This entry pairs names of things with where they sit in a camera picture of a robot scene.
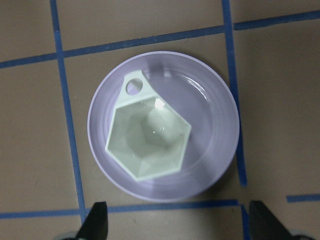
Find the white faceted cup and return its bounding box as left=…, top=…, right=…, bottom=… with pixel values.
left=105, top=70, right=192, bottom=182

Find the lavender round plate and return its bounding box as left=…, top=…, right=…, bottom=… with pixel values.
left=87, top=51, right=240, bottom=202

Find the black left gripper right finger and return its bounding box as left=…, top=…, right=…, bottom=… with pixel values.
left=249, top=200, right=293, bottom=240

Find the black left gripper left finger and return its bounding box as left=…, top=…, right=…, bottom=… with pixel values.
left=75, top=201, right=108, bottom=240

